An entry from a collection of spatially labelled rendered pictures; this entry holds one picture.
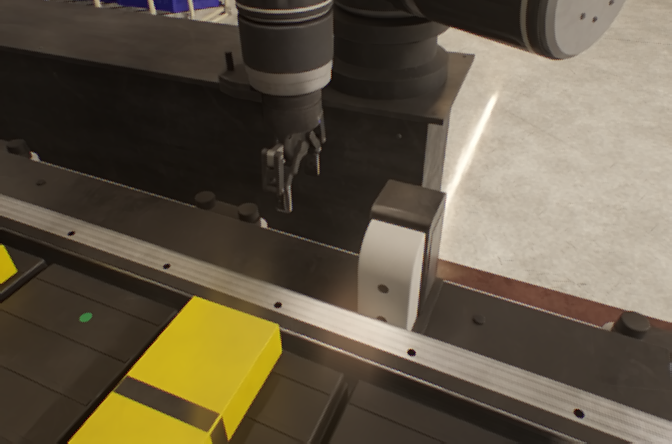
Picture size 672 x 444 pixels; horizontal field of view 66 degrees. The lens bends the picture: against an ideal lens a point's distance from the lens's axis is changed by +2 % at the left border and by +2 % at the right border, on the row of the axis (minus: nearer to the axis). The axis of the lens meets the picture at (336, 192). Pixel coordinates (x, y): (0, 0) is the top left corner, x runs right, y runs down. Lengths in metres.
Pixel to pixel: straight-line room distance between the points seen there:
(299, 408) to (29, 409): 0.18
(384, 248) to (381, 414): 0.17
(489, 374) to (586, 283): 1.60
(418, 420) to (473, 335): 0.23
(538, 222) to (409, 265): 1.74
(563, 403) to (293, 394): 0.18
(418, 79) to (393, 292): 0.52
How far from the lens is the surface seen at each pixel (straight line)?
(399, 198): 0.51
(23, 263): 0.53
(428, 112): 0.90
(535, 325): 0.60
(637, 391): 0.59
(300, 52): 0.58
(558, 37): 0.72
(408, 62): 0.95
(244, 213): 0.71
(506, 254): 2.01
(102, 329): 0.44
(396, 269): 0.48
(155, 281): 0.48
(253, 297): 0.45
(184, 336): 0.37
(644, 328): 0.64
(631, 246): 2.22
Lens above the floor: 1.32
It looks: 36 degrees down
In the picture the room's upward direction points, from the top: 1 degrees counter-clockwise
